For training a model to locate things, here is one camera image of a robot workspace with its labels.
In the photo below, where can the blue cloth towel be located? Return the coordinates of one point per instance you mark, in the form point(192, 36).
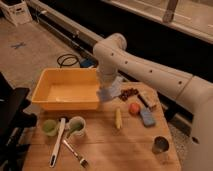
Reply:
point(110, 92)

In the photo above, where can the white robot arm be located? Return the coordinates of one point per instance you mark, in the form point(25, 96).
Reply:
point(189, 91)

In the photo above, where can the yellow plastic tray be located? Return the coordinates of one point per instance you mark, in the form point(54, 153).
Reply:
point(67, 89)

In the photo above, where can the bunch of dark grapes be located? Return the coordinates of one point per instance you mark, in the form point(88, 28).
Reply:
point(126, 93)

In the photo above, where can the blue object on floor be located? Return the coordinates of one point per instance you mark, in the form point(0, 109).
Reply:
point(87, 63)

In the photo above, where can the yellow banana toy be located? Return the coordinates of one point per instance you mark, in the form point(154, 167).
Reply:
point(118, 120)

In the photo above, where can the orange red apple toy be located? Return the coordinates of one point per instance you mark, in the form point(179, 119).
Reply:
point(134, 109)

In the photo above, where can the white mug green inside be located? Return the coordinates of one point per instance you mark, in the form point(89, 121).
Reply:
point(76, 126)

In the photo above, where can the blue sponge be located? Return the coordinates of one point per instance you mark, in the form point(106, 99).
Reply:
point(147, 117)

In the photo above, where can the green plastic cup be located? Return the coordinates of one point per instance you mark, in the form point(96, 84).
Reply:
point(50, 127)

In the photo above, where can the metal cup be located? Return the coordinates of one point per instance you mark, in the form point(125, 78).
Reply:
point(160, 145)

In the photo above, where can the black chair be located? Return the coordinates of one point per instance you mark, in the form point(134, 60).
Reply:
point(13, 121)

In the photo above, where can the white cardboard box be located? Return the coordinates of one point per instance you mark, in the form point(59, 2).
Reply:
point(17, 14)

